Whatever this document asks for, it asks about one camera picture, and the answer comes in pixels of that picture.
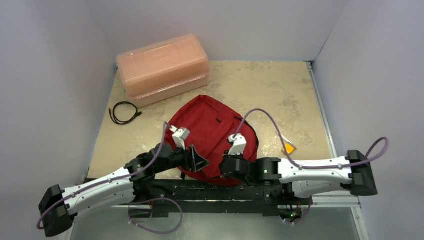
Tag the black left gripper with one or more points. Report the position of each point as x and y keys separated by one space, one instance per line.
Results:
x=192 y=161

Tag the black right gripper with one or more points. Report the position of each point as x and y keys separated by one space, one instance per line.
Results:
x=226 y=166

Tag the red backpack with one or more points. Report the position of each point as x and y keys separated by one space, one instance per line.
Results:
x=210 y=123

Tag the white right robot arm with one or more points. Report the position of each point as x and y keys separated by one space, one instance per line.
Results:
x=352 y=173

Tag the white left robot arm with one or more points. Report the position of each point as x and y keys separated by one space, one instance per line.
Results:
x=60 y=206

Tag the white pencil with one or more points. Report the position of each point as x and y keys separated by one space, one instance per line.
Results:
x=283 y=138

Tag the orange eraser block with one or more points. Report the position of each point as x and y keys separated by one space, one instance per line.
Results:
x=288 y=148

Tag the translucent pink storage box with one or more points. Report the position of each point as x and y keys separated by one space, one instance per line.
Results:
x=163 y=70

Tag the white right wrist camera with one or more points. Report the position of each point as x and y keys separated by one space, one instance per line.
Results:
x=238 y=143

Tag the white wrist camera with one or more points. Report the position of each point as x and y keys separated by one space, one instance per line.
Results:
x=238 y=143
x=179 y=135

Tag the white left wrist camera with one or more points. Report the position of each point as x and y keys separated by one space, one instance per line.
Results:
x=179 y=135

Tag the aluminium frame rail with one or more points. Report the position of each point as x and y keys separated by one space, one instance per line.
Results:
x=335 y=199

